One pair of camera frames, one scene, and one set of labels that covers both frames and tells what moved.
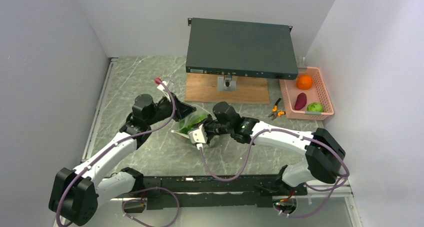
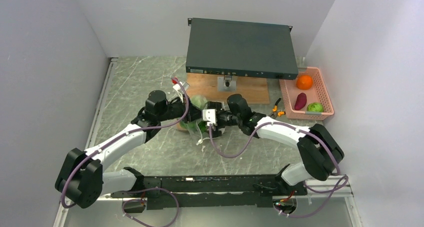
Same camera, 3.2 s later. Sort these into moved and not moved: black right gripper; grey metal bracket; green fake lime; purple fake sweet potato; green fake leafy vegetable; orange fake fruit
Moved: black right gripper; green fake leafy vegetable
Not moved: grey metal bracket; orange fake fruit; purple fake sweet potato; green fake lime
